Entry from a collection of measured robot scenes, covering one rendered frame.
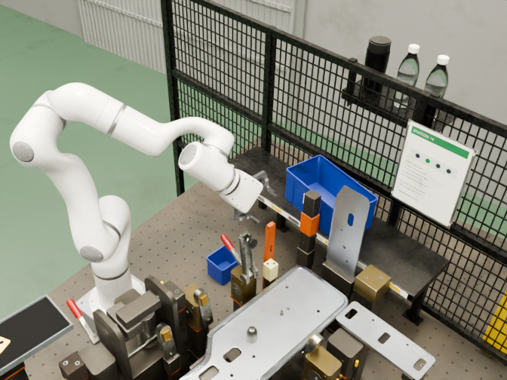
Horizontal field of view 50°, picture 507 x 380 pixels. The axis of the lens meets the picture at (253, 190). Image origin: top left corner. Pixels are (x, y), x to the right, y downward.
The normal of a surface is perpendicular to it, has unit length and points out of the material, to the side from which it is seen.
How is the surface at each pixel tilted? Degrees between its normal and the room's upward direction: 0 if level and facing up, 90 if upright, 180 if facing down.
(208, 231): 0
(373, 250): 0
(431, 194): 90
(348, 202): 90
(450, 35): 90
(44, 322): 0
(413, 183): 90
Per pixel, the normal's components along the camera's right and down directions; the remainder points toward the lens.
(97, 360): 0.03, -0.77
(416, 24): -0.59, 0.50
